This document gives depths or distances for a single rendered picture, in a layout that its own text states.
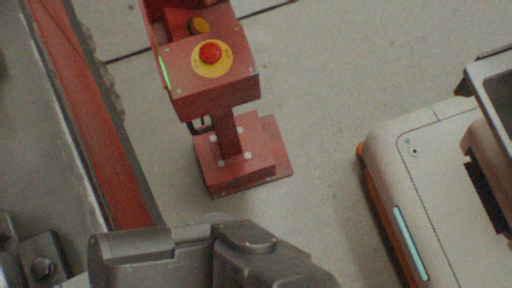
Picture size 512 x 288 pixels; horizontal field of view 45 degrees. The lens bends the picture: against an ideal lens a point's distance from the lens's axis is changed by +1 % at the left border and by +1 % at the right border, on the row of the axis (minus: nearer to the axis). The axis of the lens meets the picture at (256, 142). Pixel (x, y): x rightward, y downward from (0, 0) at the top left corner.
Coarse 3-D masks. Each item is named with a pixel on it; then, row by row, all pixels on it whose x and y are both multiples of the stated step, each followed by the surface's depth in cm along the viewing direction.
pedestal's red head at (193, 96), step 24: (144, 0) 109; (168, 0) 112; (192, 0) 114; (168, 24) 112; (216, 24) 117; (240, 24) 108; (168, 48) 107; (192, 48) 107; (240, 48) 107; (168, 72) 106; (192, 72) 106; (240, 72) 105; (192, 96) 105; (216, 96) 109; (240, 96) 112
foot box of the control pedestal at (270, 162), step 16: (256, 112) 173; (256, 128) 172; (272, 128) 183; (208, 144) 171; (256, 144) 170; (272, 144) 182; (208, 160) 170; (256, 160) 169; (272, 160) 169; (288, 160) 180; (208, 176) 168; (224, 176) 168; (240, 176) 168; (256, 176) 174; (272, 176) 178; (288, 176) 179; (224, 192) 178
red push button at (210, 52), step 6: (210, 42) 104; (204, 48) 104; (210, 48) 104; (216, 48) 104; (204, 54) 103; (210, 54) 103; (216, 54) 103; (204, 60) 103; (210, 60) 103; (216, 60) 103
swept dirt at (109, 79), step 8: (88, 32) 197; (88, 40) 195; (104, 64) 193; (104, 72) 192; (104, 80) 191; (112, 80) 191; (112, 88) 190; (112, 96) 189; (120, 104) 189; (120, 112) 188
